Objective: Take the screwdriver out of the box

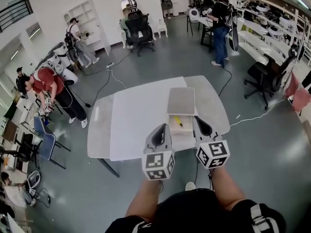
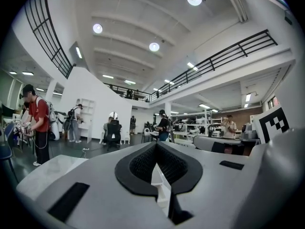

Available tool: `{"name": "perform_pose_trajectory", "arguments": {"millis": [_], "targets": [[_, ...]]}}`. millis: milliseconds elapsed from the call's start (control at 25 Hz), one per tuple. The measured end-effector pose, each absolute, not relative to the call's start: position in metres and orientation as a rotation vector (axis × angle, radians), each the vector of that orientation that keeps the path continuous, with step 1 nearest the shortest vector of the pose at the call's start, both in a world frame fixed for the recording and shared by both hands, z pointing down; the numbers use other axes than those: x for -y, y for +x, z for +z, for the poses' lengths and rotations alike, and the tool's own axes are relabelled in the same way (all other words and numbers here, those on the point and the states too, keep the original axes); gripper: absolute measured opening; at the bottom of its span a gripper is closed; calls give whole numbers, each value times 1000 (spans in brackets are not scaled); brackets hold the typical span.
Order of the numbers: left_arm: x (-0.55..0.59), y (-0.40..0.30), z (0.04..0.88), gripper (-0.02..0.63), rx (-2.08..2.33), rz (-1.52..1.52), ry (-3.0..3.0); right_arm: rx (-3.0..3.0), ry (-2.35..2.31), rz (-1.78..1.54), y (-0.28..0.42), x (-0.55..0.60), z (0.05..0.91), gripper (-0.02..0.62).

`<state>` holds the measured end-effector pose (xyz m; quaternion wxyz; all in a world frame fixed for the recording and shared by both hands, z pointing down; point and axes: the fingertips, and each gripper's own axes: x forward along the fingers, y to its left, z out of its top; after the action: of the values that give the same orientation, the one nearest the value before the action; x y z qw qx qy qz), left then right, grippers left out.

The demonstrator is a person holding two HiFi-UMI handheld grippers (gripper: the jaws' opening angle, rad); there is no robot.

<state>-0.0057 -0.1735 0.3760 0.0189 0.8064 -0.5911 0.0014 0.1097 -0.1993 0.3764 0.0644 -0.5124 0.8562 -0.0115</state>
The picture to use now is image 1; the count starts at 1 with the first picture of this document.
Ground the black office chair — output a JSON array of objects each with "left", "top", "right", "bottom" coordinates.
[
  {"left": 124, "top": 12, "right": 156, "bottom": 57},
  {"left": 243, "top": 43, "right": 299, "bottom": 111}
]

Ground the black side table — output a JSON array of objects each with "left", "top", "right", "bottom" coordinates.
[{"left": 198, "top": 17, "right": 215, "bottom": 53}]

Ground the small white stool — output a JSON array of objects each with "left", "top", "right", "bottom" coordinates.
[{"left": 157, "top": 19, "right": 169, "bottom": 39}]

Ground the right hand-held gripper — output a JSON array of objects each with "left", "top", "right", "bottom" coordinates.
[{"left": 192, "top": 115, "right": 231, "bottom": 170}]

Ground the blue chair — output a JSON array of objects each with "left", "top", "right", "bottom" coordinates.
[{"left": 32, "top": 116, "right": 71, "bottom": 170}]

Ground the person's black shirt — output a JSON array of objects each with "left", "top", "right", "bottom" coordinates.
[{"left": 105, "top": 188, "right": 287, "bottom": 233}]

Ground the person's left forearm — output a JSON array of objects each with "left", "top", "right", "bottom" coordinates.
[{"left": 124, "top": 178, "right": 163, "bottom": 222}]

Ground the white sheet mat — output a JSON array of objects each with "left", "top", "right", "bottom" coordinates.
[{"left": 109, "top": 76, "right": 188, "bottom": 162}]

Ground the white cable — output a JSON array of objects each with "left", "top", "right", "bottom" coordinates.
[
  {"left": 106, "top": 67, "right": 128, "bottom": 90},
  {"left": 229, "top": 98, "right": 285, "bottom": 128}
]

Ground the person's right forearm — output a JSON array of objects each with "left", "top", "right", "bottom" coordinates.
[{"left": 209, "top": 166, "right": 246, "bottom": 211}]

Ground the white round machine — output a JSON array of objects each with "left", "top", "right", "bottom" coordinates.
[
  {"left": 187, "top": 7, "right": 202, "bottom": 23},
  {"left": 25, "top": 170, "right": 42, "bottom": 189},
  {"left": 41, "top": 42, "right": 79, "bottom": 86}
]

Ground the white box with lid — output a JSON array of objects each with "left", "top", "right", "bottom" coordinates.
[{"left": 167, "top": 87, "right": 196, "bottom": 137}]

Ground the red cloth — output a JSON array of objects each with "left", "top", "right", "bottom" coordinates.
[{"left": 284, "top": 71, "right": 311, "bottom": 112}]

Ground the white storage rack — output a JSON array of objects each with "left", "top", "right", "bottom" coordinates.
[{"left": 235, "top": 0, "right": 311, "bottom": 67}]

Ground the black table leg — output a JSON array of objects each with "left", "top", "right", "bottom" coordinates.
[{"left": 97, "top": 157, "right": 120, "bottom": 178}]

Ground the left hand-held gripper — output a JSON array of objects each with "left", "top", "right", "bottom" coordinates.
[{"left": 142, "top": 123, "right": 175, "bottom": 181}]

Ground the white bookshelf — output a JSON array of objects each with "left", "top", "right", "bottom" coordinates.
[{"left": 64, "top": 0, "right": 110, "bottom": 56}]

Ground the black cable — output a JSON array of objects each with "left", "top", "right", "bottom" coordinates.
[
  {"left": 83, "top": 49, "right": 132, "bottom": 108},
  {"left": 218, "top": 66, "right": 233, "bottom": 97}
]

